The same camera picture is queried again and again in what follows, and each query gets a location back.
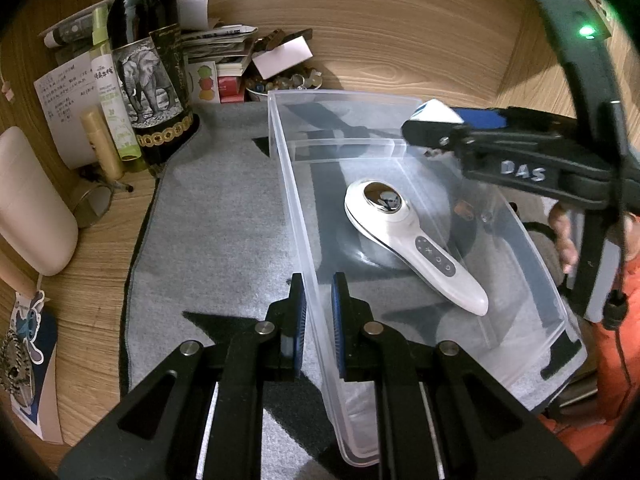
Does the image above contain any bowl of small stones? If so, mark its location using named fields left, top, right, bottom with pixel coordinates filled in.
left=244, top=67, right=323, bottom=103

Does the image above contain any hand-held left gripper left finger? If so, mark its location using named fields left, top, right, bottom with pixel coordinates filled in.
left=57, top=272, right=308, bottom=480

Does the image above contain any person's right forearm orange sleeve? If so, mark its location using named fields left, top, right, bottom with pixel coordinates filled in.
left=545, top=210, right=640, bottom=466

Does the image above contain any metal ball chain keychain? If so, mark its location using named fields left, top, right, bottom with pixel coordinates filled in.
left=0, top=332, right=36, bottom=406

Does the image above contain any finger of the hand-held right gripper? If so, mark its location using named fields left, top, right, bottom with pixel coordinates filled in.
left=402, top=117, right=608, bottom=208
left=450, top=107, right=581, bottom=148

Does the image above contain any rolled printed paper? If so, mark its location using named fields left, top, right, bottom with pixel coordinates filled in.
left=40, top=7, right=116, bottom=51

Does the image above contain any green spray bottle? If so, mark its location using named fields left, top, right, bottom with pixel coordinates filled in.
left=90, top=6, right=142, bottom=161

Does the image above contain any clear plastic storage bin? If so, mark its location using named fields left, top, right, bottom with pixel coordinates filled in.
left=266, top=89, right=588, bottom=468

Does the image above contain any beige rounded case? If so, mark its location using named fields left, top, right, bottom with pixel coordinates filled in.
left=0, top=126, right=80, bottom=277

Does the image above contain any blue sticker card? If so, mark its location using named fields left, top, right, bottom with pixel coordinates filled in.
left=10, top=290, right=65, bottom=445

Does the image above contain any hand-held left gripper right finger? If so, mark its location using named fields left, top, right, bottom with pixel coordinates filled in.
left=330, top=272, right=583, bottom=480

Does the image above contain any small round mirror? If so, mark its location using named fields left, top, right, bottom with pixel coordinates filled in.
left=74, top=182, right=112, bottom=229

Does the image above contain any fruit sticker card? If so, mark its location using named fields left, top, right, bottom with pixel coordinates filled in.
left=186, top=61, right=221, bottom=104

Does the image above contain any white handheld massager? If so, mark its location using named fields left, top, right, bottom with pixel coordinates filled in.
left=344, top=179, right=490, bottom=317

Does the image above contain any handwritten white note paper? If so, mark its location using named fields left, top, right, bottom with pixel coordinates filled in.
left=34, top=55, right=108, bottom=170

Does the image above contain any yellow lip balm tube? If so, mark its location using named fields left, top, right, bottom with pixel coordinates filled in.
left=80, top=108, right=124, bottom=182

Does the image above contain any white travel adapter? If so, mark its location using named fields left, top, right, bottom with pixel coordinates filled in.
left=410, top=99, right=466, bottom=126

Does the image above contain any person's right hand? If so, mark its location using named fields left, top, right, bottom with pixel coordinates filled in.
left=547, top=202, right=581, bottom=276

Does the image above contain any pale pink card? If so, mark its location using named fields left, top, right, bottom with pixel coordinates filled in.
left=251, top=36, right=313, bottom=78

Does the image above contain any small red box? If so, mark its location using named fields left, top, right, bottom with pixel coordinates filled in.
left=217, top=75, right=247, bottom=103

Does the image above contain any grey felt mat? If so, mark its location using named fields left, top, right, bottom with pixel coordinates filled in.
left=117, top=102, right=588, bottom=480

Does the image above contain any dark wine bottle elephant label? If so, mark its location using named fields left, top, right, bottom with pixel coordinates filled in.
left=106, top=0, right=201, bottom=168

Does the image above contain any dark brown wooden piece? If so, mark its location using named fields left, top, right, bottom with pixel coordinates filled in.
left=255, top=30, right=313, bottom=53

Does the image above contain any stack of folded papers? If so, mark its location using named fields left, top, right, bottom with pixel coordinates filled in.
left=177, top=25, right=261, bottom=68

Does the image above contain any white folded paper sheet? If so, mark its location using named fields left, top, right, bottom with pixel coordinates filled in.
left=172, top=0, right=221, bottom=33

